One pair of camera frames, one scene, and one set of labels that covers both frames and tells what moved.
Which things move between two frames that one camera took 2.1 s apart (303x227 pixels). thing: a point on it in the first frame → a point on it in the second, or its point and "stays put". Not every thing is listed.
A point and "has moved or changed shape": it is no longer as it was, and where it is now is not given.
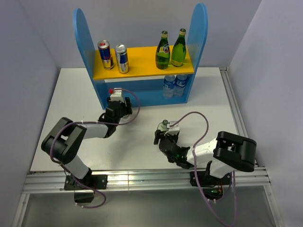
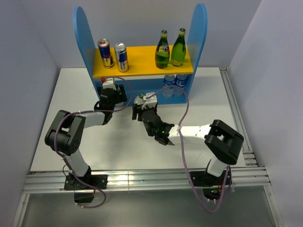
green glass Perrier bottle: [163, 52] stays put
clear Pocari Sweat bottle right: [180, 82] stays put
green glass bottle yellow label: [179, 49] stays put
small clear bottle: [127, 118] has moved or changed shape
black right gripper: [159, 135] → [138, 109]
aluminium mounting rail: [54, 182] stays put
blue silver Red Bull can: [104, 49] stays put
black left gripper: [128, 109] → [121, 97]
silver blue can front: [122, 59] stays put
